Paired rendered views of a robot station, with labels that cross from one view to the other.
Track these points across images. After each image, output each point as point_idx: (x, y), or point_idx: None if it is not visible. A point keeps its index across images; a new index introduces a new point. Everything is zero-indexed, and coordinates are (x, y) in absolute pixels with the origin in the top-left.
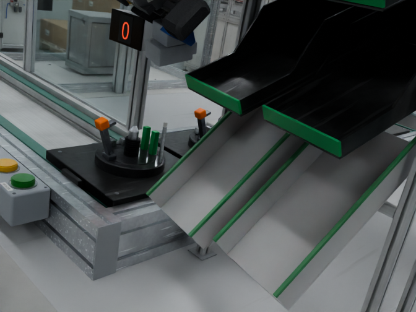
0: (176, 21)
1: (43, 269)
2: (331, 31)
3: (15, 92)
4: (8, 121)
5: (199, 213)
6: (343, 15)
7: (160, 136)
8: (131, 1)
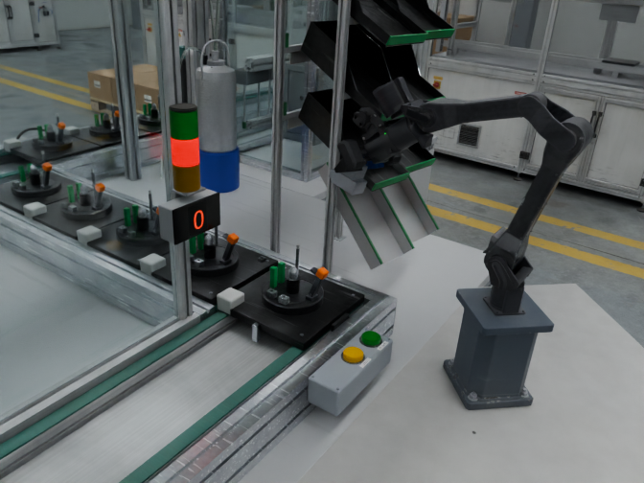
0: (400, 154)
1: (399, 355)
2: None
3: None
4: (211, 411)
5: (383, 247)
6: None
7: (205, 292)
8: (379, 161)
